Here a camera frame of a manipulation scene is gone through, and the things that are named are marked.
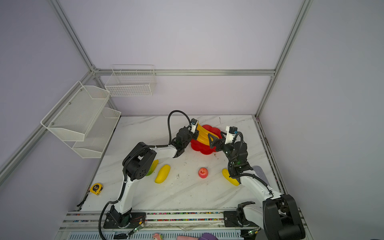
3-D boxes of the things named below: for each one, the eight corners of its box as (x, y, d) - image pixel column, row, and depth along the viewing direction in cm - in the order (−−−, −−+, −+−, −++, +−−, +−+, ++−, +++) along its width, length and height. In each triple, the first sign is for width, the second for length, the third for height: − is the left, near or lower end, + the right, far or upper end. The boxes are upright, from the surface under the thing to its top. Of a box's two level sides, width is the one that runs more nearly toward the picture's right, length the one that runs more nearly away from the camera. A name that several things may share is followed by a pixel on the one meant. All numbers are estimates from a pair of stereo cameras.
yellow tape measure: (90, 194, 84) (87, 193, 81) (95, 185, 87) (92, 183, 85) (99, 194, 84) (97, 193, 81) (103, 185, 87) (101, 183, 85)
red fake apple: (201, 180, 88) (201, 177, 85) (197, 172, 92) (197, 169, 88) (209, 177, 90) (209, 174, 86) (205, 169, 93) (205, 166, 90)
